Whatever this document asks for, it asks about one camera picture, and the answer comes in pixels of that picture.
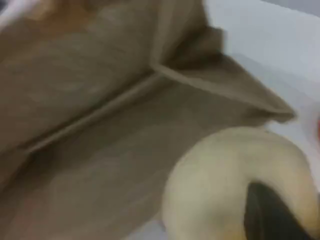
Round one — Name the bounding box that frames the pale egg yolk pastry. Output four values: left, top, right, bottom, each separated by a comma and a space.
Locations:
161, 126, 317, 240

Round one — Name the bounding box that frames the brown burlap tote bag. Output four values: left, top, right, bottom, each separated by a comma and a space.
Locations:
0, 0, 297, 240

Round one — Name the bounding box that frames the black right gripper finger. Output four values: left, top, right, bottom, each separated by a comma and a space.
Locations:
243, 181, 312, 240

